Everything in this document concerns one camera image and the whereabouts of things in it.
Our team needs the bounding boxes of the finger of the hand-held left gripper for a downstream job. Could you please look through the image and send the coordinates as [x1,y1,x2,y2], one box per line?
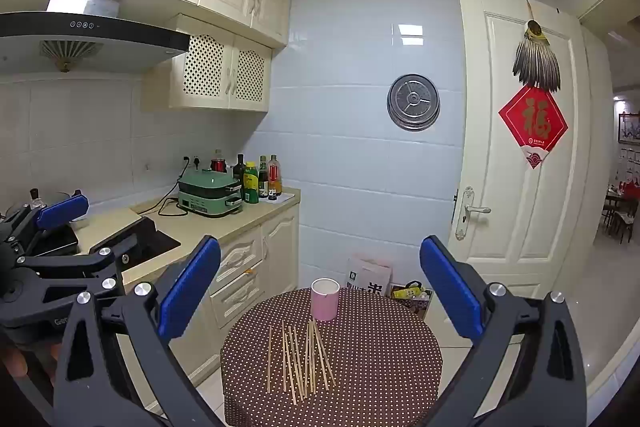
[14,216,182,309]
[0,189,91,259]

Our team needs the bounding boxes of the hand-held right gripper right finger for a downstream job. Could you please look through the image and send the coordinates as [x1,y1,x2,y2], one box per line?
[417,234,588,427]

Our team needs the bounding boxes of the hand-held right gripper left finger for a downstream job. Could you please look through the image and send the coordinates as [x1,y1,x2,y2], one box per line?
[52,234,223,427]

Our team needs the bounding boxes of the pink cup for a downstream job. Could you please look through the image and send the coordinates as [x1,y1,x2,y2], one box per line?
[311,278,341,323]

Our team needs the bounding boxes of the bunch of chopsticks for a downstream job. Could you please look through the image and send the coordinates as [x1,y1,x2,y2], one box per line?
[266,319,337,405]

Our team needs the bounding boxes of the person's left hand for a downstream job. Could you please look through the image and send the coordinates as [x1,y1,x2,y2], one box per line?
[0,341,58,383]

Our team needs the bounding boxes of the open box on floor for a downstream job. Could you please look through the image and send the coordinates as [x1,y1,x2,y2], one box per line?
[390,281,433,320]

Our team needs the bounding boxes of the white paper bag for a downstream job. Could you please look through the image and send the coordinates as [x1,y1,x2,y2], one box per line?
[346,253,393,298]

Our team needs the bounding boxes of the green electric cooker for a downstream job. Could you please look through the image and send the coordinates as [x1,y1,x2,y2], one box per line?
[178,170,245,219]

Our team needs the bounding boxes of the cream base cabinet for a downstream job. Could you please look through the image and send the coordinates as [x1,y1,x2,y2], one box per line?
[70,188,302,388]

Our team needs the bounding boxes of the brown dotted tablecloth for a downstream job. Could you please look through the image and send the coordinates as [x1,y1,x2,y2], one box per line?
[220,288,445,427]

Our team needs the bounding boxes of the white panel door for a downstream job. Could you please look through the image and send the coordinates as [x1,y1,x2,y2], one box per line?
[447,0,601,308]

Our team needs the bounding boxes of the yellow green bottle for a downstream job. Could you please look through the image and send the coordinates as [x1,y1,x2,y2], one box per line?
[243,162,259,204]

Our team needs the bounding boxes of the green capped sauce bottle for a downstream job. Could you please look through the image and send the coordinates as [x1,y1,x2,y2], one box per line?
[257,155,269,201]

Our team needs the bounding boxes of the red sauce bottle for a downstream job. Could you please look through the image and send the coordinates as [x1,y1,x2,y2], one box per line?
[267,154,283,201]

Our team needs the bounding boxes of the black range hood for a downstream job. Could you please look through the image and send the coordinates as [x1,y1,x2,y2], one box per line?
[0,0,191,75]

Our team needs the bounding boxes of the red diamond door decoration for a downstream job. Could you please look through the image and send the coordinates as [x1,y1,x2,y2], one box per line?
[497,84,569,169]

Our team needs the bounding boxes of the dining chairs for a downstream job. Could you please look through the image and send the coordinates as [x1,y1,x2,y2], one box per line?
[600,179,640,245]

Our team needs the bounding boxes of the cream lattice door cabinet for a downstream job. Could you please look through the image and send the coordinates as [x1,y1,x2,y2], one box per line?
[167,14,273,112]

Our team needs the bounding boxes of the hanging feather fan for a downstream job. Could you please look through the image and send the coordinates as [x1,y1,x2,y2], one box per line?
[512,0,562,92]

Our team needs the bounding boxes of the metal door handle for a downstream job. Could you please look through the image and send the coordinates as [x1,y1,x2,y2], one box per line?
[452,186,492,242]

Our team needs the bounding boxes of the black power cord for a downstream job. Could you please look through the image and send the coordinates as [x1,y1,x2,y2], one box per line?
[158,156,202,218]

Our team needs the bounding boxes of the framed wall picture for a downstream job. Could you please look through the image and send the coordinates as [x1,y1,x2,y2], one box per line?
[617,113,640,145]

